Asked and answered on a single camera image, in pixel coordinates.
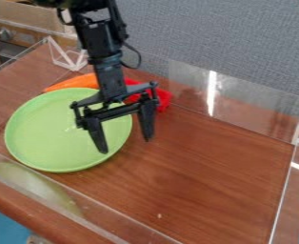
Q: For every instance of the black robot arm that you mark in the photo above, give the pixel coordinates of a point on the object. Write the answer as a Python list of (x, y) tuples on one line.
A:
[(101, 29)]

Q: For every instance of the green round plate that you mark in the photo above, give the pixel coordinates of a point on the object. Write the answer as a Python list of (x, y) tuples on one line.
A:
[(43, 139)]

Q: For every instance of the cardboard box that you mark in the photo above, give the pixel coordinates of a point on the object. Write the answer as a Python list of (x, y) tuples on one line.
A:
[(32, 16)]

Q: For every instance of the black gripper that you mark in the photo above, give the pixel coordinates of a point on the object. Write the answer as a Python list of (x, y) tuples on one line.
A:
[(97, 109)]

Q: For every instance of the orange toy carrot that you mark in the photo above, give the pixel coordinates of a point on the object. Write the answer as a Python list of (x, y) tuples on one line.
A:
[(82, 81)]

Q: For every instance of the clear acrylic enclosure wall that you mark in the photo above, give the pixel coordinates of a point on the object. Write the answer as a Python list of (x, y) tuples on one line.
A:
[(214, 181)]

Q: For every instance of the wooden shelf unit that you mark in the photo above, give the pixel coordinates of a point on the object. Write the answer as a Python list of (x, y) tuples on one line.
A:
[(19, 36)]

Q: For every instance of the red rectangular block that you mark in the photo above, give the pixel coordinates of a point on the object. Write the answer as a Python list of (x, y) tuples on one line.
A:
[(165, 95)]

